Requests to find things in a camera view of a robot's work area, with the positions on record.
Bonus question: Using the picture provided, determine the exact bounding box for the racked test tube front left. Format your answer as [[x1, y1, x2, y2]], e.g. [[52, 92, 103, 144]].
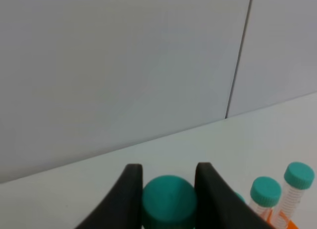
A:
[[235, 192, 245, 203]]

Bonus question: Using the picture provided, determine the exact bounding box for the racked test tube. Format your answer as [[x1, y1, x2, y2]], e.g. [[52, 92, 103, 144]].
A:
[[235, 192, 245, 203], [271, 162, 315, 229], [249, 176, 282, 221]]

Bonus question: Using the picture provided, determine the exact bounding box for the orange test tube rack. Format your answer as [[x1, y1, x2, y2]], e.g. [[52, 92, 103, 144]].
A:
[[260, 208, 299, 229]]

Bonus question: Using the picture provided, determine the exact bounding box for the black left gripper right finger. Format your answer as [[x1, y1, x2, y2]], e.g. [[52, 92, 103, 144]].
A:
[[195, 163, 272, 229]]

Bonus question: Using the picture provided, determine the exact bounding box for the teal capped clear test tube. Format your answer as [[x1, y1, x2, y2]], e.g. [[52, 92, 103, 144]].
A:
[[142, 175, 198, 229]]

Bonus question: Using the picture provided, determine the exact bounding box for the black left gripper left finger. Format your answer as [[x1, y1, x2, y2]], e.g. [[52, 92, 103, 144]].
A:
[[77, 164, 143, 229]]

